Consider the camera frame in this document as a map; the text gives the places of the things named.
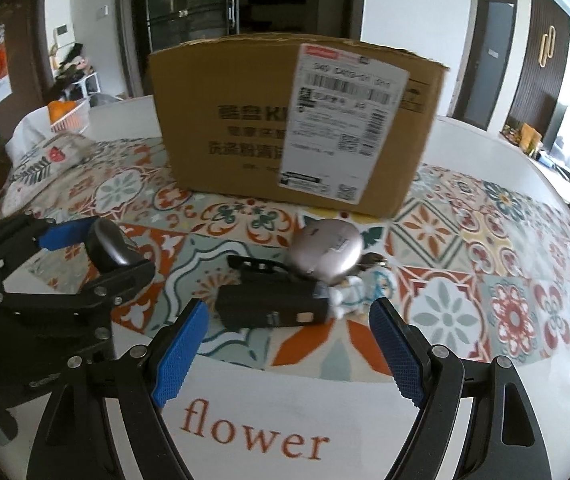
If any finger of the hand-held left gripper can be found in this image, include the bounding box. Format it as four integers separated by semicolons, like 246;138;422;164
0;259;157;317
0;215;98;281

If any silver round case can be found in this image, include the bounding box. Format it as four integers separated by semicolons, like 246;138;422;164
289;219;365;281

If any black power adapter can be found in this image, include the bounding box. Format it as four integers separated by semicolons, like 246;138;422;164
215;280;331;331

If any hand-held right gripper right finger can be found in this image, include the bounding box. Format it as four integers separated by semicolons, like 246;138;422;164
369;298;552;480

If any white shoe rack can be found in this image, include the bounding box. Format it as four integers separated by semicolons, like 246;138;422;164
55;72;100;103

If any dark interior door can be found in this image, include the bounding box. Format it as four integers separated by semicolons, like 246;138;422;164
452;0;518;131

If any dark wood wall panel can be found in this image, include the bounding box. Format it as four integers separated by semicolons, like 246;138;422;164
505;0;570;136

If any dark glass sliding door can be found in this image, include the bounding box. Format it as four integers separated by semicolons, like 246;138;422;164
115;0;368;96

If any floral fabric tissue pouch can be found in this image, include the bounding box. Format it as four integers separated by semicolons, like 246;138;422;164
2;110;110;216

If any brown cardboard box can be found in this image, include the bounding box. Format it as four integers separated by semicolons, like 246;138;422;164
146;35;452;218

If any white astronaut figurine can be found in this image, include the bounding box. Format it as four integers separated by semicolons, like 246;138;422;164
327;254;398;320

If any gold wall ornament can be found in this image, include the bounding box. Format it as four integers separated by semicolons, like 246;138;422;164
539;26;557;67

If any black round device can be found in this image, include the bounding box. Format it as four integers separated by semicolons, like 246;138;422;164
84;219;143;272

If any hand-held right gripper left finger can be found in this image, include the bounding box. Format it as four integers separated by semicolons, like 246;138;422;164
27;298;211;480

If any brown wooden door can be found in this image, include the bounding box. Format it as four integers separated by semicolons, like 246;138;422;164
0;0;50;106

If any white fruit basket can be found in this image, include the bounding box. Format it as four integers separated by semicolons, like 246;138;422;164
45;97;93;133

